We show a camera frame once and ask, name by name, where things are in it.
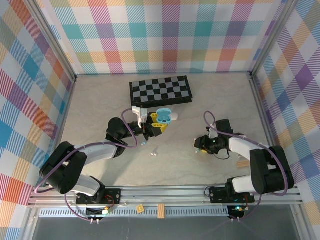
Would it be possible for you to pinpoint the black grey folding chessboard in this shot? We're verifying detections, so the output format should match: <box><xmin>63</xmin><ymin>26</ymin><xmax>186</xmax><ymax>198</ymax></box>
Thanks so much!
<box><xmin>129</xmin><ymin>75</ymin><xmax>194</xmax><ymax>109</ymax></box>

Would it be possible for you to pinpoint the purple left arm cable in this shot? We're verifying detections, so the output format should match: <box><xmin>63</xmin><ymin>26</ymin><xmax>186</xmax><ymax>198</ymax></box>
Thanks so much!
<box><xmin>33</xmin><ymin>109</ymin><xmax>139</xmax><ymax>223</ymax></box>

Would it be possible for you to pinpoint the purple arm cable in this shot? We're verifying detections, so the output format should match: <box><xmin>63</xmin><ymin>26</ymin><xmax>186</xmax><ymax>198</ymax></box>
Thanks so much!
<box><xmin>33</xmin><ymin>109</ymin><xmax>139</xmax><ymax>223</ymax></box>
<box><xmin>203</xmin><ymin>110</ymin><xmax>292</xmax><ymax>223</ymax></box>

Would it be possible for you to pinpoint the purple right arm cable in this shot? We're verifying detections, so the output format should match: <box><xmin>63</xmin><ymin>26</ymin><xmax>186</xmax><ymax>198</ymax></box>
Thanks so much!
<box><xmin>203</xmin><ymin>110</ymin><xmax>292</xmax><ymax>223</ymax></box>

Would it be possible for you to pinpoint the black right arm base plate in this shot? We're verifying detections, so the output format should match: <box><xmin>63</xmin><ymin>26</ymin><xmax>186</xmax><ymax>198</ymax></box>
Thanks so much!
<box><xmin>208</xmin><ymin>186</ymin><xmax>256</xmax><ymax>204</ymax></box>

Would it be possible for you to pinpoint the slim aluminium frame rail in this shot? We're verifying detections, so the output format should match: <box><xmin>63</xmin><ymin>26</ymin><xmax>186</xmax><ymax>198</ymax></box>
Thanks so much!
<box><xmin>248</xmin><ymin>71</ymin><xmax>305</xmax><ymax>201</ymax></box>
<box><xmin>46</xmin><ymin>77</ymin><xmax>78</xmax><ymax>187</ymax></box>

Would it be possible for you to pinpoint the wide aluminium frame rail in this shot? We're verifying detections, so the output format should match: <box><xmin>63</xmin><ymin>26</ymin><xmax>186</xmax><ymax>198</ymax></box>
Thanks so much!
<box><xmin>27</xmin><ymin>186</ymin><xmax>302</xmax><ymax>208</ymax></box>

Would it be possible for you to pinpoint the white slotted cable duct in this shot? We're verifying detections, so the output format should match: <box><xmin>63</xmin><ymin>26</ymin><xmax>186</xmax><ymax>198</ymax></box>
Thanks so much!
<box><xmin>38</xmin><ymin>207</ymin><xmax>232</xmax><ymax>218</ymax></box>

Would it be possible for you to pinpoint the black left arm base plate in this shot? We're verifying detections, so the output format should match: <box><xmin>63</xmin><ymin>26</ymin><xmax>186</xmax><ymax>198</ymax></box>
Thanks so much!
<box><xmin>75</xmin><ymin>188</ymin><xmax>123</xmax><ymax>205</ymax></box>

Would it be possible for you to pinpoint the aluminium frame post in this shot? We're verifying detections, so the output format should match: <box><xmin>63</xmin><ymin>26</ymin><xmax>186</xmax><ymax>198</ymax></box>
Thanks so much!
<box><xmin>23</xmin><ymin>0</ymin><xmax>78</xmax><ymax>83</ymax></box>
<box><xmin>248</xmin><ymin>0</ymin><xmax>301</xmax><ymax>80</ymax></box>

